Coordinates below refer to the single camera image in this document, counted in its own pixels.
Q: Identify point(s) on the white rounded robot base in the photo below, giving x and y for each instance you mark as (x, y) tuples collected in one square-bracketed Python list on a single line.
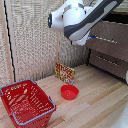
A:
[(123, 118)]

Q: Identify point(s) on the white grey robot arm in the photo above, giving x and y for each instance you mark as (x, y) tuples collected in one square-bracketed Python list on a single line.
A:
[(80, 20)]

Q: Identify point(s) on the colourful printed snack box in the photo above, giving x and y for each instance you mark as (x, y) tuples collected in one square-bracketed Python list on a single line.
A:
[(65, 72)]

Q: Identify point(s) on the red plastic bowl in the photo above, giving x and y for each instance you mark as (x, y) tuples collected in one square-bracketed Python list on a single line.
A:
[(69, 92)]

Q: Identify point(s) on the white perforated folding screen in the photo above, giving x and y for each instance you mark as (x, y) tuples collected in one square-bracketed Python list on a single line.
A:
[(30, 40)]

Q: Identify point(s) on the brown drawer cabinet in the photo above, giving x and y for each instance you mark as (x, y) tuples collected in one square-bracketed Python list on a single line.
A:
[(108, 50)]

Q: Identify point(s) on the red plastic shopping basket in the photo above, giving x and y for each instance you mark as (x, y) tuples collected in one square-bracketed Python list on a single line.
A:
[(26, 103)]

